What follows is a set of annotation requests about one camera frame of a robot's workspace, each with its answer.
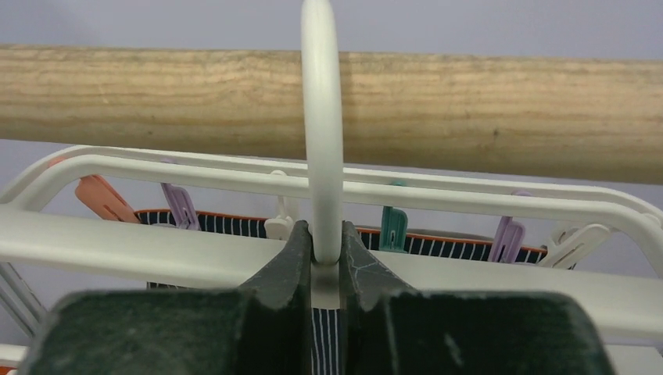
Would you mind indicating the purple clip upper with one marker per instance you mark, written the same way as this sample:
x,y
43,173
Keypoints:
x,y
181,207

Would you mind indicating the wooden hanger rack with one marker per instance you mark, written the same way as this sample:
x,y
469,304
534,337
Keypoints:
x,y
590,119

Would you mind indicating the orange clip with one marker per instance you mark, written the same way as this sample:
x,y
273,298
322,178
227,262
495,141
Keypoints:
x,y
102,199

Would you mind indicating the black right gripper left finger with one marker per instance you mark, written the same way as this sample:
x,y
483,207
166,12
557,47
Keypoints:
x,y
262,326

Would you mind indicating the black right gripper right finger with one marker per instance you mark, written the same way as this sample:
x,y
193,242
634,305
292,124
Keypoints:
x,y
390,327

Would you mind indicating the teal clip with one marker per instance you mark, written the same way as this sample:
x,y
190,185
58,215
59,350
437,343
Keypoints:
x,y
393,231

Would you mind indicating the white clip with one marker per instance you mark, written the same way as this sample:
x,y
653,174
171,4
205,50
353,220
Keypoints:
x,y
280,227
568,244

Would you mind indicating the white plastic clip hanger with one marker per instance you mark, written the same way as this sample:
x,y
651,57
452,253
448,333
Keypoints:
x,y
187,259

